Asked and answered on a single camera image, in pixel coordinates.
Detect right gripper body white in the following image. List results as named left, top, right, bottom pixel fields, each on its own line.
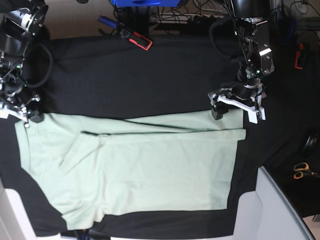
left=0, top=94, right=40, bottom=128

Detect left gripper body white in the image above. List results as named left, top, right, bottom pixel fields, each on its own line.
left=208, top=83, right=266, bottom=124

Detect light green T-shirt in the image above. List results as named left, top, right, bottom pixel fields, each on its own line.
left=14, top=109, right=246, bottom=230

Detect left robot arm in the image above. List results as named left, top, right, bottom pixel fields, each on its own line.
left=208, top=0, right=274, bottom=124

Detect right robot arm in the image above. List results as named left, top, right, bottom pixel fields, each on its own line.
left=0, top=0, right=54, bottom=128

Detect black round tape roll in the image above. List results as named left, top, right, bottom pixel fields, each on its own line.
left=300, top=133, right=320, bottom=157

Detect grey white bin right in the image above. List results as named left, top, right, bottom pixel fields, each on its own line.
left=232, top=166, right=315, bottom=240

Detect white bin left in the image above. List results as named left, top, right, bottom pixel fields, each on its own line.
left=0, top=184, right=61, bottom=240

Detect red black clamp tool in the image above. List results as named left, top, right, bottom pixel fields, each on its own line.
left=120, top=29, right=153, bottom=51

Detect blue base box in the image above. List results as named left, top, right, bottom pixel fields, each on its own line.
left=111, top=0, right=180, bottom=7

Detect red black bracket right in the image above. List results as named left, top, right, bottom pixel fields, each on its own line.
left=294, top=42, right=305, bottom=70

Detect orange handled scissors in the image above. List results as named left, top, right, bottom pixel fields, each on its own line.
left=293, top=162, right=320, bottom=180

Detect blue handled tool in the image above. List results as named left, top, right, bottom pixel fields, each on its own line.
left=98, top=15, right=119, bottom=29

